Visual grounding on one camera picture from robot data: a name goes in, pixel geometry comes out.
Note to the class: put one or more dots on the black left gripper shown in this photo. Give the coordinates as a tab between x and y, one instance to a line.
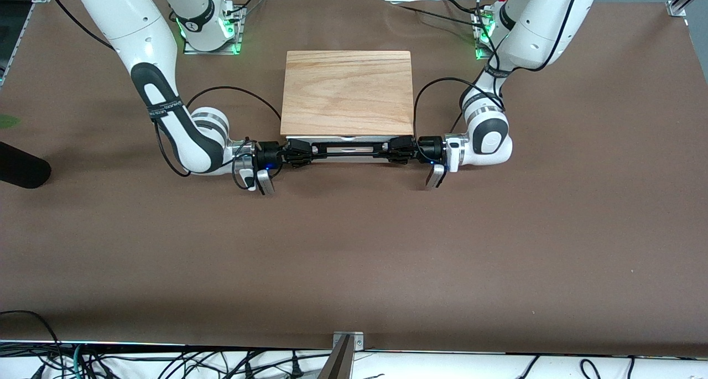
427	148

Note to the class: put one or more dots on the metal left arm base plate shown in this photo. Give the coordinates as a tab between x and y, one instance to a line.
479	50

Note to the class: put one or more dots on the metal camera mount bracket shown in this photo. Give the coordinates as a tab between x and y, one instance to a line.
345	351

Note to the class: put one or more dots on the white-fronted wooden drawer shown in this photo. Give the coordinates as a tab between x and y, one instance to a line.
348	141

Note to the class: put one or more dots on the brown paper table cover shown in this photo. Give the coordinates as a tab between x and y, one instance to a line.
354	257

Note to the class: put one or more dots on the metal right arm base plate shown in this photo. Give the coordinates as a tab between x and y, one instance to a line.
239	36

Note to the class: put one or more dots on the wooden drawer cabinet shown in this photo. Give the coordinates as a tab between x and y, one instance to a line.
347	91

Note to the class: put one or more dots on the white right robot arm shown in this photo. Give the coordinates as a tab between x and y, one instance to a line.
127	19

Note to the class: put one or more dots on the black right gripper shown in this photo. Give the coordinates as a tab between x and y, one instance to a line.
269	151

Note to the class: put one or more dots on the black foam cylinder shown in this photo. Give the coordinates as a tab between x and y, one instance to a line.
22	171

